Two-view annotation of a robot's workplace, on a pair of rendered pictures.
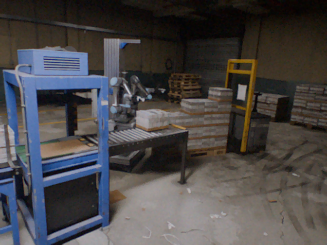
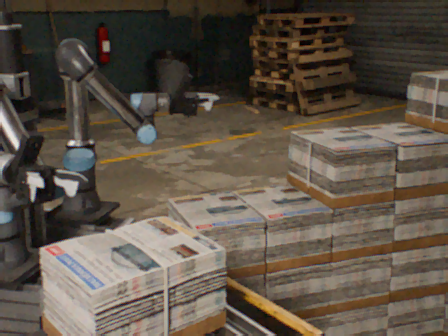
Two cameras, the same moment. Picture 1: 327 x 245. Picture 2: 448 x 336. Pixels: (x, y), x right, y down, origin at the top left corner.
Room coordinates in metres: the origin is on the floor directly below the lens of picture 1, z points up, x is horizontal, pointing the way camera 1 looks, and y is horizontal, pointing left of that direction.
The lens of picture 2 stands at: (1.87, -0.13, 1.66)
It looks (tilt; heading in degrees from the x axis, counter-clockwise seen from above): 16 degrees down; 2
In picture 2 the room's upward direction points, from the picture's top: straight up
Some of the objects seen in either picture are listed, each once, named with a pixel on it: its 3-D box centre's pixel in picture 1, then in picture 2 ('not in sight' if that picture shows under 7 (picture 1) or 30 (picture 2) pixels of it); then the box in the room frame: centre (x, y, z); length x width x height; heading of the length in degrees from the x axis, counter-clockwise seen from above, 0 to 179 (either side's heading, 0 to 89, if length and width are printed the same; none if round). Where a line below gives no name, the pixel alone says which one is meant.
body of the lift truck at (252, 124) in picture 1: (246, 130); not in sight; (4.94, -1.80, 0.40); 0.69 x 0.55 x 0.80; 24
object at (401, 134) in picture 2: (206, 100); (401, 133); (4.48, -0.79, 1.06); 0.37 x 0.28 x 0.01; 25
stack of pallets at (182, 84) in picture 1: (184, 88); (300, 60); (11.10, -0.88, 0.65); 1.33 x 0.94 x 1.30; 136
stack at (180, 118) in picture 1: (184, 134); (306, 284); (4.32, -0.40, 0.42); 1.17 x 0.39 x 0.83; 114
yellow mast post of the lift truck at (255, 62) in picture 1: (248, 107); not in sight; (4.49, -1.59, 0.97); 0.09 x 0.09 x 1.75; 24
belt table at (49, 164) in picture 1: (57, 151); not in sight; (2.32, 1.08, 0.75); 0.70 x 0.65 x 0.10; 132
